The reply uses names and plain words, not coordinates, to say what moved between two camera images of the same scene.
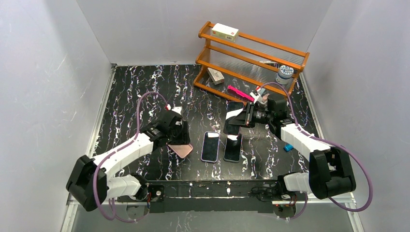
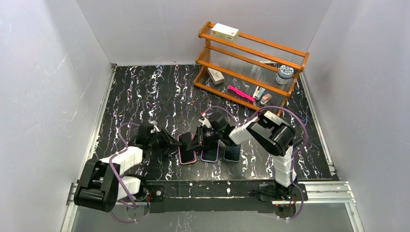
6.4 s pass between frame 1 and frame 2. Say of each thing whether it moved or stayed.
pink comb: stayed
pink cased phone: moved
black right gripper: moved
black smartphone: stayed
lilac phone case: stayed
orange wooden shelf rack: stayed
